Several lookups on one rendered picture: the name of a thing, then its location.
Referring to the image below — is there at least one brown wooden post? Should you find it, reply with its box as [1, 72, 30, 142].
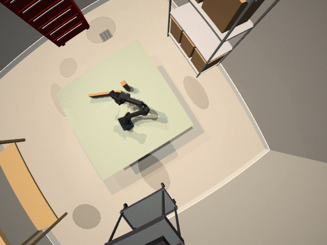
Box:
[121, 80, 131, 91]

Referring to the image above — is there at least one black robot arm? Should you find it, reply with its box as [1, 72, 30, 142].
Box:
[108, 90, 150, 125]

